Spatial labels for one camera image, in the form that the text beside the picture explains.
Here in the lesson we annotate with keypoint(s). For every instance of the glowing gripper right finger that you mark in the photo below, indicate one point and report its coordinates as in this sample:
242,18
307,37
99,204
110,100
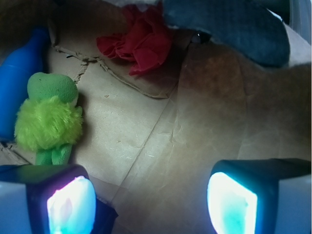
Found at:
265,196

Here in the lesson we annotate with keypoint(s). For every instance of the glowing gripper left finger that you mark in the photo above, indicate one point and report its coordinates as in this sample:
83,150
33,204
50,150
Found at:
46,199

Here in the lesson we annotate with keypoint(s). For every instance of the crumpled red paper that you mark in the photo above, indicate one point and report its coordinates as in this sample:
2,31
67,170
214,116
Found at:
146,44

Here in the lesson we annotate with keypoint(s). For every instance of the green plush toy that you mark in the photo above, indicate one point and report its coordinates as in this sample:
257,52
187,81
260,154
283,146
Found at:
49,122

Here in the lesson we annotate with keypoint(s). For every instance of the blue plastic bottle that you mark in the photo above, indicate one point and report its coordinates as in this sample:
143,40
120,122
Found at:
15,72

